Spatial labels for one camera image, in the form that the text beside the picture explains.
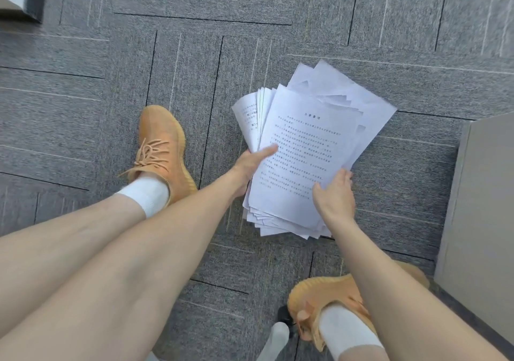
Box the person's right hand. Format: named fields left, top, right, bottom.
left=312, top=168, right=355, bottom=229

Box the person's left hand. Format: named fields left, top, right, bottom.
left=228, top=144, right=279, bottom=201

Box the stack of printed paper sheets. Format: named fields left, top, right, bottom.
left=231, top=59, right=398, bottom=240

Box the person's right forearm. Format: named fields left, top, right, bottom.
left=326, top=219, right=509, bottom=361

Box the person's left forearm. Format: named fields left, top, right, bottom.
left=0, top=174, right=241, bottom=361

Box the orange right sneaker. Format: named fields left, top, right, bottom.
left=287, top=260, right=430, bottom=353

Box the orange sneaker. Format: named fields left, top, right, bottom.
left=119, top=105, right=198, bottom=207
left=287, top=260, right=430, bottom=353

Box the orange left sneaker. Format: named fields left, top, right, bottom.
left=119, top=105, right=198, bottom=207

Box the white left sock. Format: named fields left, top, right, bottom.
left=116, top=175, right=170, bottom=219

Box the white sock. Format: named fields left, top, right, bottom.
left=116, top=175, right=170, bottom=219
left=318, top=304, right=385, bottom=361

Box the black chair caster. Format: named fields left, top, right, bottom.
left=277, top=305, right=297, bottom=328

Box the white right sock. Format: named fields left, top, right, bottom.
left=318, top=304, right=385, bottom=361

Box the white chair base leg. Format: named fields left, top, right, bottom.
left=256, top=322, right=290, bottom=361

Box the beige cabinet side panel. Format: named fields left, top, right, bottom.
left=433, top=111, right=514, bottom=346

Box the person's right leg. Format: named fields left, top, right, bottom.
left=339, top=345, right=388, bottom=361

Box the person's leg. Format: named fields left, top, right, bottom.
left=339, top=345, right=388, bottom=361
left=0, top=193, right=148, bottom=339

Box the person's left leg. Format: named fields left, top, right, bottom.
left=0, top=193, right=148, bottom=339

